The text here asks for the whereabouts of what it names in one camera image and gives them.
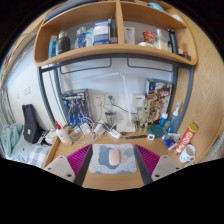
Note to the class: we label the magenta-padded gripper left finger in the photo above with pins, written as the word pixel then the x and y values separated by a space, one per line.
pixel 60 166

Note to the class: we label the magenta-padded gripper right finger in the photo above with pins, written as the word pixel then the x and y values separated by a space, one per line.
pixel 165 166

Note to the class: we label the grey cloud-print mouse pad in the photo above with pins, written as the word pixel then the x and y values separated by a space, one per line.
pixel 98 163

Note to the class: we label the plaid pillow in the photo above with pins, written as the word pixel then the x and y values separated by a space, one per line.
pixel 38 155

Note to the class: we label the blue snack package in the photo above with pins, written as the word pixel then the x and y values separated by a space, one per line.
pixel 169 141

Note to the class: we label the white mug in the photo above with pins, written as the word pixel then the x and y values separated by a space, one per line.
pixel 187 154

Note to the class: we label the white bottle with red cap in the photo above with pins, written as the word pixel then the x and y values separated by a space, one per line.
pixel 63 135

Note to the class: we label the small white cube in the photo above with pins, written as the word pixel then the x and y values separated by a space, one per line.
pixel 151 136

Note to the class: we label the red chip can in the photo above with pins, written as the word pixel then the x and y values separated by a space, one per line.
pixel 186 138

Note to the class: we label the teal round disc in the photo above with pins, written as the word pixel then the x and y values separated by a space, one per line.
pixel 156 131

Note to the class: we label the black slim bar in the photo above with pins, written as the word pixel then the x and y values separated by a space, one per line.
pixel 135 137

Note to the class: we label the white charger block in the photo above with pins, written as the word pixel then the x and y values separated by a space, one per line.
pixel 85 128

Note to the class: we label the blue spray bottle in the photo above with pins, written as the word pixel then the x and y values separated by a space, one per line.
pixel 174 120

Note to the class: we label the small blue bottle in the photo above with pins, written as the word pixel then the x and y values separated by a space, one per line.
pixel 163 119

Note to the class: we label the black backpack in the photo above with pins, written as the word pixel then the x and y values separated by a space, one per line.
pixel 30 125

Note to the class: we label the teal blanket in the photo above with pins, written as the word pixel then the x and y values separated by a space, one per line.
pixel 10 138

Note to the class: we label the white power strip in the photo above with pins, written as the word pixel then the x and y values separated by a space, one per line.
pixel 114 133

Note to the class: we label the blue robot figure box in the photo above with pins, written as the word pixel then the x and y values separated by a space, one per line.
pixel 77 108

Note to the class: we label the colourful figure box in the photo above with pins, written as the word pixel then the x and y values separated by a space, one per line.
pixel 156 100

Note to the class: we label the clear glass jar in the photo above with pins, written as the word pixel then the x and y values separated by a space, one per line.
pixel 110 117

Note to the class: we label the white desk lamp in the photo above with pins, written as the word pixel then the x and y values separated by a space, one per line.
pixel 127 106

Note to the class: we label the wooden shelf unit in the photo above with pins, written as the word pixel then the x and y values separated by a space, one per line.
pixel 100 50

